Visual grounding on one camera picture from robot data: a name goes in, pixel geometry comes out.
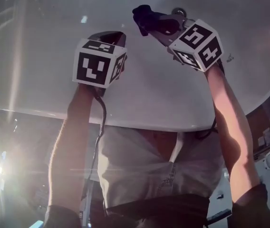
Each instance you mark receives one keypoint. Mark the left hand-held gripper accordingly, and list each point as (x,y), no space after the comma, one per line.
(92,65)

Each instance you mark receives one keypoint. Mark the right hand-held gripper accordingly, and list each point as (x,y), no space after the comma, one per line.
(196,44)

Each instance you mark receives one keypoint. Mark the blue cloth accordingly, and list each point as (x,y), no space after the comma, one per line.
(144,18)

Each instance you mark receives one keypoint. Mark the white bathtub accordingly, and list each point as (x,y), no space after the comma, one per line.
(42,56)

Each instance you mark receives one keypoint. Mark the person's right forearm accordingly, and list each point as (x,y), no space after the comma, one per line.
(232,139)

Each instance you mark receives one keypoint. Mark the person's left forearm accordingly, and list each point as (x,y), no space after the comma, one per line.
(66,151)

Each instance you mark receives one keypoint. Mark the chrome bathtub drain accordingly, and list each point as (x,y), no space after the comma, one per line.
(180,10)

